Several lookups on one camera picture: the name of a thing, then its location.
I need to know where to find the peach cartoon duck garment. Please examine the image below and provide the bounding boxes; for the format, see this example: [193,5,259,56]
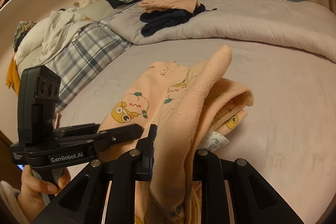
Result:
[100,46,253,223]

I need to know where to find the plaid blue white pillow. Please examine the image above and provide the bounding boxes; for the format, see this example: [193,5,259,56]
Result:
[46,23,131,113]

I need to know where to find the person left hand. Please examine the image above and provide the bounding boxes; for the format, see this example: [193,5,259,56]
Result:
[17,165,71,222]

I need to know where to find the pink bed sheet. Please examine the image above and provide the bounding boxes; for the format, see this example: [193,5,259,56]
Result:
[60,39,335,223]

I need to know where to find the folded peach clothes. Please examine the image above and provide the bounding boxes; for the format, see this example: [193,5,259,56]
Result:
[138,0,200,13]

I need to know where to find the folded navy clothes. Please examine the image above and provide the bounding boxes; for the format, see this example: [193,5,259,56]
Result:
[139,4,217,37]

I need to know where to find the pink rolled quilt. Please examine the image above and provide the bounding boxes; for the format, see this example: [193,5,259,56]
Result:
[107,0,335,61]

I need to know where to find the black left camera box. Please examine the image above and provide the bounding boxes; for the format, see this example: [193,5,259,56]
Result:
[18,65,61,146]

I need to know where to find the white crumpled clothes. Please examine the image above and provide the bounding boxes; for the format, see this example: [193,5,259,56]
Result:
[14,0,94,65]

